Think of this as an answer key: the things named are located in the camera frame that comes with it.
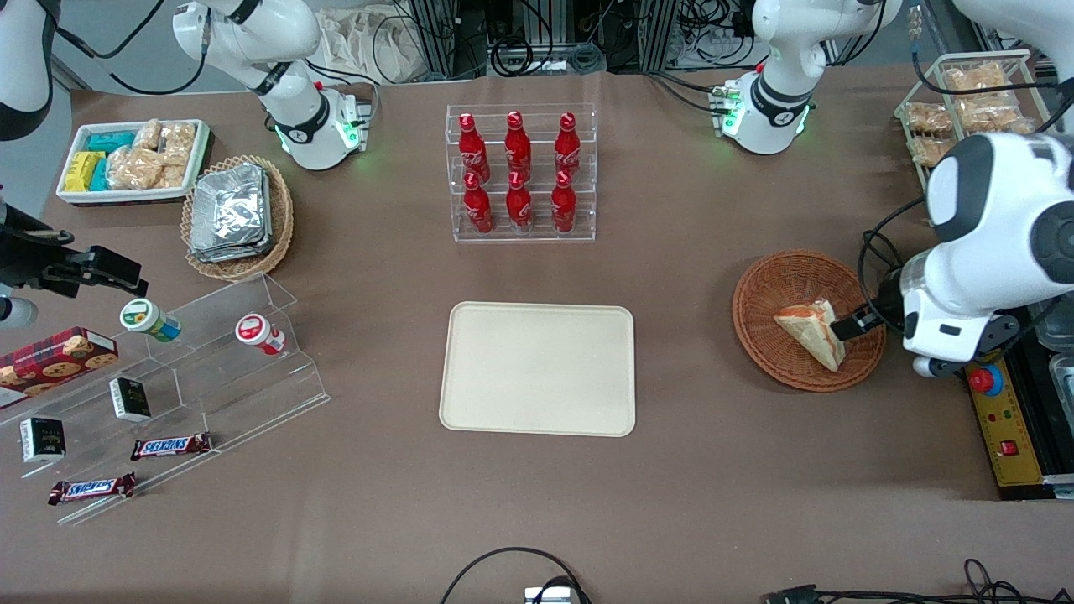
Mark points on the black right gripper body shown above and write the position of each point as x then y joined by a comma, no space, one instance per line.
33,267

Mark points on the triangular sandwich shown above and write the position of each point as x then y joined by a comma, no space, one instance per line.
810,331

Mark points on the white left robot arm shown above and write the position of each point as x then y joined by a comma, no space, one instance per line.
990,218

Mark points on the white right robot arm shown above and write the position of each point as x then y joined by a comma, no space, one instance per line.
294,109

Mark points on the brown round wicker basket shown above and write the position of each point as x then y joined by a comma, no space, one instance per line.
772,294

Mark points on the light wicker basket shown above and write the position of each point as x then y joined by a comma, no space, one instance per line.
281,222

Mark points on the beige plastic tray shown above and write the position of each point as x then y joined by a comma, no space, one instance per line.
537,369

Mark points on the green lidded cup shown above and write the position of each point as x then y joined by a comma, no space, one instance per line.
147,319

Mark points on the red tartan cookie box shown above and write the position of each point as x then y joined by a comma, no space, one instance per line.
54,361

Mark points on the yellow snack packet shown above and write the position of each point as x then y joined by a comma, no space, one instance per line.
84,170

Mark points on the teal snack packet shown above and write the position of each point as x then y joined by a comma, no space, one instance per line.
111,141
100,176

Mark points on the clear rice cracker pack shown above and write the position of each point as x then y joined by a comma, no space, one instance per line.
134,168
148,134
174,176
179,143

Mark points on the silver foil pouch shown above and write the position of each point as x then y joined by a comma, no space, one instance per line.
226,255
231,205

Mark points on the clear plastic container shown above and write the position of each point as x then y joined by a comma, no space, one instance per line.
1059,327
1064,377

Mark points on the small black box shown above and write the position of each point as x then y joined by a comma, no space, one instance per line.
130,399
42,439

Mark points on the yellow emergency stop box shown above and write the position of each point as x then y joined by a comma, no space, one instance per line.
1011,428

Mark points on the white plastic snack bin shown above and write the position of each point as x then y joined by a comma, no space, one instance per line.
197,155

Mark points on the red lidded cup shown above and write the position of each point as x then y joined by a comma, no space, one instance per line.
256,331

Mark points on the clear acrylic tiered shelf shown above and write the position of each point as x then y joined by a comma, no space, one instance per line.
218,394

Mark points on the wrapped bread pack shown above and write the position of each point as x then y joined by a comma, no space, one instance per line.
994,113
930,151
973,77
929,117

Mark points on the Snickers chocolate bar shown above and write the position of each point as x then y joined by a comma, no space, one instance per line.
172,446
92,489

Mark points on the red cola bottle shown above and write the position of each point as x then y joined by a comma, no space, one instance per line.
564,208
472,147
519,208
478,210
568,143
518,143

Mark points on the white cloth bag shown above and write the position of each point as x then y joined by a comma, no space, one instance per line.
361,42

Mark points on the clear acrylic bottle rack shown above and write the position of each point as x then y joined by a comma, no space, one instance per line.
537,113

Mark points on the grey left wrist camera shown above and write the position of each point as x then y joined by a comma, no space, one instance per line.
938,367

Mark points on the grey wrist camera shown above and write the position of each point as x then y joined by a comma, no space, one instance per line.
17,313
938,367

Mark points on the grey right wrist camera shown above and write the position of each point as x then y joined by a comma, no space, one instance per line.
17,313

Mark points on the aluminium frame profile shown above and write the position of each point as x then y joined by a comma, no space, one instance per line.
659,33
445,33

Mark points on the silver camera device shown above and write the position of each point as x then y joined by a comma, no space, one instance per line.
547,596

